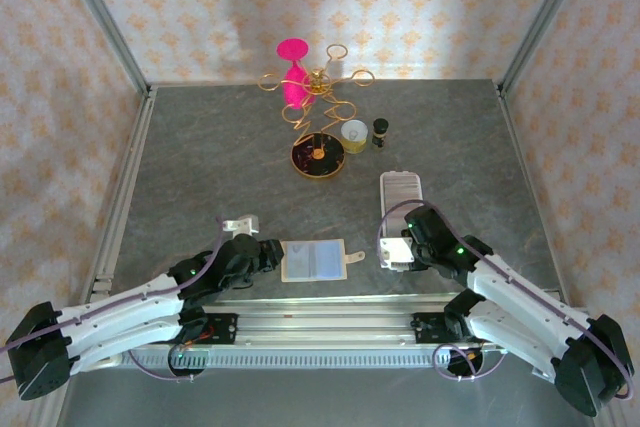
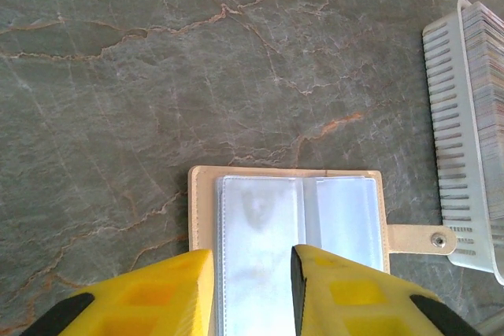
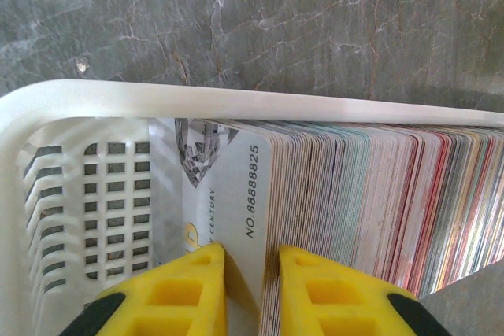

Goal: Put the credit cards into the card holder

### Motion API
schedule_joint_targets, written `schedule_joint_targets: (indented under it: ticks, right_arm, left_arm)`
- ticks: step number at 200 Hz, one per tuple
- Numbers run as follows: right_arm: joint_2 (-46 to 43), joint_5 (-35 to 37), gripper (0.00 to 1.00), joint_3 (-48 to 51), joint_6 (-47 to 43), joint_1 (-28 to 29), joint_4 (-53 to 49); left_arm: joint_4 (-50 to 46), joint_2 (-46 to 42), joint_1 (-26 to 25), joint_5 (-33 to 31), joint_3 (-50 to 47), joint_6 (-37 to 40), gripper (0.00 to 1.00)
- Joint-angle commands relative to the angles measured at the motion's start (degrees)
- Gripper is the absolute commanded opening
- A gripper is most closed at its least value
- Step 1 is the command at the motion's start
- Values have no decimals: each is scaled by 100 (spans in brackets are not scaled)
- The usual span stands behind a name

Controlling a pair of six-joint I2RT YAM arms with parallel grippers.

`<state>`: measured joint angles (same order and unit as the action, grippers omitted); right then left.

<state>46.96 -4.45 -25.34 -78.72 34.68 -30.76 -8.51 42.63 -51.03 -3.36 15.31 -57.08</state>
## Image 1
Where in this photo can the beige card holder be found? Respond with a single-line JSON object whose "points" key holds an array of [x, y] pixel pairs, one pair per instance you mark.
{"points": [[327, 262]]}

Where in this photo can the silver credit card stack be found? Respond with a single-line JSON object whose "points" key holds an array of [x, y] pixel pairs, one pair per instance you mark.
{"points": [[400, 191]]}

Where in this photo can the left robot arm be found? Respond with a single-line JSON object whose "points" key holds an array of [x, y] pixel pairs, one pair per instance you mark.
{"points": [[125, 307]]}

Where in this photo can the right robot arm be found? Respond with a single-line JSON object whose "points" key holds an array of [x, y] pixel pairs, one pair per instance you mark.
{"points": [[525, 307]]}

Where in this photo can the white slotted card tray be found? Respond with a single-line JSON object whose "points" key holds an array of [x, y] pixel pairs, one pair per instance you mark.
{"points": [[400, 176]]}

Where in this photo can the small dark bottle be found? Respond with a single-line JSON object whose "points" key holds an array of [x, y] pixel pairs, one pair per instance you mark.
{"points": [[380, 134]]}

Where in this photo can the yellow tin can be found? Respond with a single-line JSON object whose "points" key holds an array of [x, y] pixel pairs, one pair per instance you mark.
{"points": [[355, 137]]}

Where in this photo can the pink wine glass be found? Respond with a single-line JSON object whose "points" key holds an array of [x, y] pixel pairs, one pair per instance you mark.
{"points": [[292, 49]]}

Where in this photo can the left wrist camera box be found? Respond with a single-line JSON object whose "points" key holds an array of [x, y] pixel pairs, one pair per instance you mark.
{"points": [[242, 224]]}

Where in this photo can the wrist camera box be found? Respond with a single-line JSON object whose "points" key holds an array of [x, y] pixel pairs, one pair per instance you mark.
{"points": [[396, 251], [242, 224]]}

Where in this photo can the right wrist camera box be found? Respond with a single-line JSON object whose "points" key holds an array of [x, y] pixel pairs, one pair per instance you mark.
{"points": [[396, 251]]}

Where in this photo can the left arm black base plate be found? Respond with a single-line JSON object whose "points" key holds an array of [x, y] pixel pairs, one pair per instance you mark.
{"points": [[225, 328]]}

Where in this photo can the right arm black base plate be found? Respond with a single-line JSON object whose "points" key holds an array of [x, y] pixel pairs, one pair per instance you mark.
{"points": [[427, 327]]}

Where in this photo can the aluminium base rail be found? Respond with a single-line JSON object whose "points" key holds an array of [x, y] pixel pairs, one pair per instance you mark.
{"points": [[325, 327]]}

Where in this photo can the aluminium table side rail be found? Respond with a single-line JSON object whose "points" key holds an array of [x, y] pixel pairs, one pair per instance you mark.
{"points": [[510, 122], [130, 162]]}

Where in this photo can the aluminium frame post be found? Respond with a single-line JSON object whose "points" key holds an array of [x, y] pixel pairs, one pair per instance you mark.
{"points": [[100, 12], [545, 12]]}

